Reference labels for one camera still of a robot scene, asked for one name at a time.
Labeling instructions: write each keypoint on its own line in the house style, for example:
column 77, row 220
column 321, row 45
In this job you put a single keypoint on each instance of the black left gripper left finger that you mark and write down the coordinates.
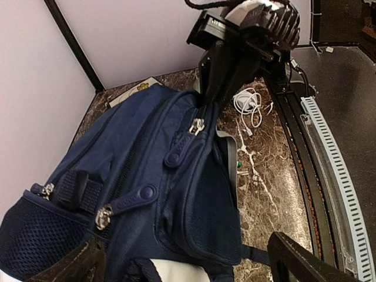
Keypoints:
column 85, row 263

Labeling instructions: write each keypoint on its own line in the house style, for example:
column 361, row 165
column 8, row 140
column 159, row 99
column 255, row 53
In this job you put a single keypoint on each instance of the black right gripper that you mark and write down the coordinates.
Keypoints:
column 236, row 43

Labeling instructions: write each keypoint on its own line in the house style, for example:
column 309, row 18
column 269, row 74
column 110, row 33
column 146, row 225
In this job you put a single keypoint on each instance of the white charger with cable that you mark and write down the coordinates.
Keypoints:
column 248, row 103

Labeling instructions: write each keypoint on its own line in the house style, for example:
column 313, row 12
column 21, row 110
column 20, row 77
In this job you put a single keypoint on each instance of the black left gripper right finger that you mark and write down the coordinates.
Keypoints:
column 288, row 258

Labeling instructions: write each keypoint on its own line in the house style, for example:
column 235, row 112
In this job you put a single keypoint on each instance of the black front table rail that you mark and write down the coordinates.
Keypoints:
column 289, row 111

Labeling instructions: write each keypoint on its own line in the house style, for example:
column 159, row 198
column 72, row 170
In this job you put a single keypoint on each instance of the white slotted cable duct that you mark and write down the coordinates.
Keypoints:
column 353, row 238

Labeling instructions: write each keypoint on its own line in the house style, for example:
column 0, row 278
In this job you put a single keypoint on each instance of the pale green ceramic bowl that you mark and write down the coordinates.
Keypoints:
column 196, row 85

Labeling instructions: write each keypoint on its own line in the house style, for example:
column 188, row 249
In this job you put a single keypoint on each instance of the navy blue student backpack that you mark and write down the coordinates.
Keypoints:
column 154, row 181

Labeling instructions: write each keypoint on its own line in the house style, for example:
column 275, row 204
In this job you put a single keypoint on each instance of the floral square ceramic plate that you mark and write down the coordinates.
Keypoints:
column 147, row 83

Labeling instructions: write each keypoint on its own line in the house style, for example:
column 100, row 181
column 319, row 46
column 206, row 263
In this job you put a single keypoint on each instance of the black right corner frame post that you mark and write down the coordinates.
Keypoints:
column 74, row 45

